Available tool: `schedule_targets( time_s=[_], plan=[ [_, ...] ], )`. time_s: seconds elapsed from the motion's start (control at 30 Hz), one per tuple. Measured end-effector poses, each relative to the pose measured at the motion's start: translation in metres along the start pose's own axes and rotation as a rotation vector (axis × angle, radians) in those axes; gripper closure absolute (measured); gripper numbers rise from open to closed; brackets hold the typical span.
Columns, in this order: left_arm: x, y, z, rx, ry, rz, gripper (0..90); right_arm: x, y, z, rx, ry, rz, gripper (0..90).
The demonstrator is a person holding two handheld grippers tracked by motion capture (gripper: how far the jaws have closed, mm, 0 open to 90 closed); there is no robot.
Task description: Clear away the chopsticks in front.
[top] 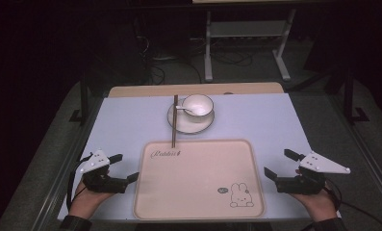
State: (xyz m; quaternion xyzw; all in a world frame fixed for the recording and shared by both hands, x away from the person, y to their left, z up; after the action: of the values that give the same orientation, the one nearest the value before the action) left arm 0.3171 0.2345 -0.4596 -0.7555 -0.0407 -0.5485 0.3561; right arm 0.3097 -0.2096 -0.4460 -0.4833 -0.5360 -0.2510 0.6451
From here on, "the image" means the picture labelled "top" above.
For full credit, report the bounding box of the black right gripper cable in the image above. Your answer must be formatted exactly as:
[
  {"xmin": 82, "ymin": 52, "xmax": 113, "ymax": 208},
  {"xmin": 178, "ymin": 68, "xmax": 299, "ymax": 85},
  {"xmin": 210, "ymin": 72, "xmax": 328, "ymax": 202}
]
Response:
[{"xmin": 322, "ymin": 178, "xmax": 382, "ymax": 231}]

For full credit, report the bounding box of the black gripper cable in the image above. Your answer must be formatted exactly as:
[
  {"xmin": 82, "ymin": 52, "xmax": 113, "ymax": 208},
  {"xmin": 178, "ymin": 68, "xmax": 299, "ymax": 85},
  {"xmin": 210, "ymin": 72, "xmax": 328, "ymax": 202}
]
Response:
[
  {"xmin": 322, "ymin": 178, "xmax": 382, "ymax": 231},
  {"xmin": 65, "ymin": 153, "xmax": 94, "ymax": 211}
]

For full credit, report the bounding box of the person's left hand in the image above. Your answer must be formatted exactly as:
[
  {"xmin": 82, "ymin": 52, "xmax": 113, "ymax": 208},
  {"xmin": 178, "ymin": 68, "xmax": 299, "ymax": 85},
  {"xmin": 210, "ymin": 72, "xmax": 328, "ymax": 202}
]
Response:
[{"xmin": 68, "ymin": 180, "xmax": 115, "ymax": 220}]

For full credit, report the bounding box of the white metal stand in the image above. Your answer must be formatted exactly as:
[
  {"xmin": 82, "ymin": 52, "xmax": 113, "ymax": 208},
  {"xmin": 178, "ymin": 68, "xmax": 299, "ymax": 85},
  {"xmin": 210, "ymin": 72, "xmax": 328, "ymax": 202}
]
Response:
[{"xmin": 203, "ymin": 9, "xmax": 297, "ymax": 83}]

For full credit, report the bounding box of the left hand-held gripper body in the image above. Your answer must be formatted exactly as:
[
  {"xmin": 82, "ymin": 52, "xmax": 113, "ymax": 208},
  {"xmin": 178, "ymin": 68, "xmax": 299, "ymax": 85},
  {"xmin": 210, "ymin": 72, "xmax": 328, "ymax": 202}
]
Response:
[{"xmin": 80, "ymin": 149, "xmax": 129, "ymax": 194}]

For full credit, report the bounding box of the dark wooden chopstick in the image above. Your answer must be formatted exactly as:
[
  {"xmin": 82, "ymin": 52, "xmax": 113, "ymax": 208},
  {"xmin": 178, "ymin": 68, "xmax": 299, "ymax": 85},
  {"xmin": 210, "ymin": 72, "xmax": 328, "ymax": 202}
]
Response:
[
  {"xmin": 171, "ymin": 94, "xmax": 177, "ymax": 149},
  {"xmin": 173, "ymin": 94, "xmax": 179, "ymax": 149}
]

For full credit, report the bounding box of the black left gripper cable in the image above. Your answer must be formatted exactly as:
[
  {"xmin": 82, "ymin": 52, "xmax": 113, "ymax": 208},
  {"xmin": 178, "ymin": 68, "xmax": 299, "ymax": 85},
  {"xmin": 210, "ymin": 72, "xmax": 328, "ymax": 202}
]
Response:
[{"xmin": 65, "ymin": 153, "xmax": 94, "ymax": 211}]

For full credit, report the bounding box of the black metal stand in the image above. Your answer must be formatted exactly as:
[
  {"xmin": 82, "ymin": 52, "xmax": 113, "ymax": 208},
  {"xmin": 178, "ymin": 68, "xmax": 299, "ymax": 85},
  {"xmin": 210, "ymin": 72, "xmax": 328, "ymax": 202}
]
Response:
[
  {"xmin": 68, "ymin": 68, "xmax": 90, "ymax": 125},
  {"xmin": 342, "ymin": 67, "xmax": 370, "ymax": 125}
]

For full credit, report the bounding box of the white ceramic plate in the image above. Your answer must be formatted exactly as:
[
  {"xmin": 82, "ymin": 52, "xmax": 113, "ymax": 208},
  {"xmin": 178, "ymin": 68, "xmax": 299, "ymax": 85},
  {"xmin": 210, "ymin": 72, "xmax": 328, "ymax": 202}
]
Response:
[{"xmin": 166, "ymin": 99, "xmax": 216, "ymax": 135}]

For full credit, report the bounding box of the beige rabbit print tray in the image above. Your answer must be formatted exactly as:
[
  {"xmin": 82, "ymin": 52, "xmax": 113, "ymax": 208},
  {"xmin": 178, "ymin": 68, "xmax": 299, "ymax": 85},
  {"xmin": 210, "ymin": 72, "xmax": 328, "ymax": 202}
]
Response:
[{"xmin": 133, "ymin": 139, "xmax": 266, "ymax": 221}]

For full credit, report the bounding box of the pale blue table cover sheet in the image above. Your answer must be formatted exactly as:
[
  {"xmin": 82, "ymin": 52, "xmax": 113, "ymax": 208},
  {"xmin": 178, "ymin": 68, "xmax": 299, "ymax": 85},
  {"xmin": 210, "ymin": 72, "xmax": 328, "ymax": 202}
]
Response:
[{"xmin": 57, "ymin": 93, "xmax": 343, "ymax": 223}]

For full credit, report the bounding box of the white ceramic spoon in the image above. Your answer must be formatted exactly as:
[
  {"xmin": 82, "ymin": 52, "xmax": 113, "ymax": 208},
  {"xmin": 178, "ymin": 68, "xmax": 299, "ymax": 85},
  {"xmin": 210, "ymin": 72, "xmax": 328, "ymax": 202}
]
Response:
[{"xmin": 175, "ymin": 105, "xmax": 196, "ymax": 116}]

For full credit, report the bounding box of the white ceramic bowl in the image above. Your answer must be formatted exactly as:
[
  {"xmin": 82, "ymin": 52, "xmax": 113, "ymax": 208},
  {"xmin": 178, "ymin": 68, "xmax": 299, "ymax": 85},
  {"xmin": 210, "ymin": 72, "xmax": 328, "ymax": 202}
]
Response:
[{"xmin": 181, "ymin": 93, "xmax": 215, "ymax": 124}]

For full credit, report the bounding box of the person's right hand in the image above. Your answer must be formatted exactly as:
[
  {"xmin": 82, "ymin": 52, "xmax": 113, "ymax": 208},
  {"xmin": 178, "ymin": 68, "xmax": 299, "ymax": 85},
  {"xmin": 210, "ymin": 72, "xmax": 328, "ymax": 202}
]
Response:
[{"xmin": 291, "ymin": 188, "xmax": 339, "ymax": 222}]

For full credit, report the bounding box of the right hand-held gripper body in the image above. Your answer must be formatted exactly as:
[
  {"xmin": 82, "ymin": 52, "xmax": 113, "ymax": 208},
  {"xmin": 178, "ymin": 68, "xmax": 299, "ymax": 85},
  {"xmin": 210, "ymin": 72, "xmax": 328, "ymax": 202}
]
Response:
[{"xmin": 274, "ymin": 151, "xmax": 351, "ymax": 195}]

